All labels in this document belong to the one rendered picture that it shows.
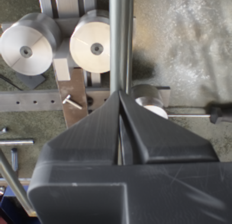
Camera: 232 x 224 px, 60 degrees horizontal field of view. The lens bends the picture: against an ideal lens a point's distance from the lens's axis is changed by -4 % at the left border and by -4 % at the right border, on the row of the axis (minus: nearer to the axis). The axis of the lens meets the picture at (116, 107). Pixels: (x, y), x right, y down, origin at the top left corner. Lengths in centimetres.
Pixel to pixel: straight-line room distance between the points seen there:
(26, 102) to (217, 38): 28
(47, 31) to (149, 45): 14
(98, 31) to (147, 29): 11
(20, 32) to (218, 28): 24
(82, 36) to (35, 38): 4
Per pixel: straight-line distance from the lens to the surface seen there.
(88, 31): 19
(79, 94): 24
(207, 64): 34
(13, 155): 46
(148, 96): 25
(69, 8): 25
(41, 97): 29
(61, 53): 21
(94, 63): 20
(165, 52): 31
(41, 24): 22
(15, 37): 21
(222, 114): 38
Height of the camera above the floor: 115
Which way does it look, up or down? 51 degrees down
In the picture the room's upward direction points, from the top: 178 degrees clockwise
